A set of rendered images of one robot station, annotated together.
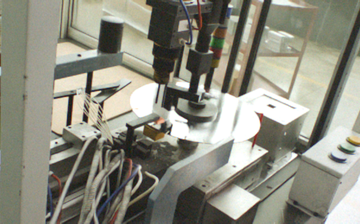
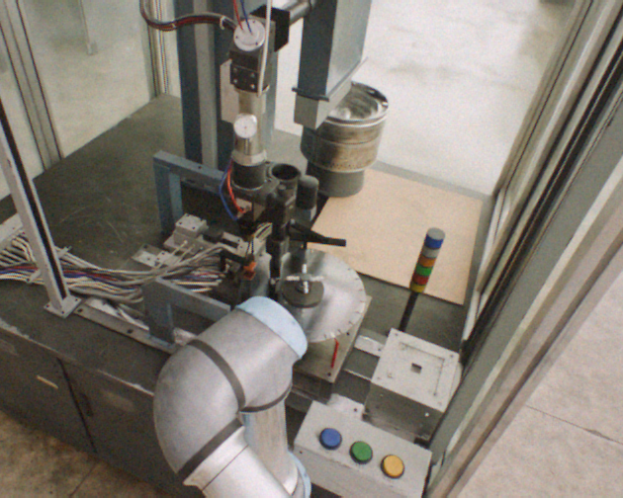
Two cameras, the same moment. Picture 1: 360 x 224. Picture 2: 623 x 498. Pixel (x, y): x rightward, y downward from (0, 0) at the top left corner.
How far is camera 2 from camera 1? 1.32 m
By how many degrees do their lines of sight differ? 61
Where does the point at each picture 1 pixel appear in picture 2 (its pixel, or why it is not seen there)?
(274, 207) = (290, 421)
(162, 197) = (147, 290)
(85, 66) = not seen: hidden behind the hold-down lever
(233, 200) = not seen: hidden behind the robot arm
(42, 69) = (2, 156)
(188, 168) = (169, 290)
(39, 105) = (6, 170)
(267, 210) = not seen: hidden behind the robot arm
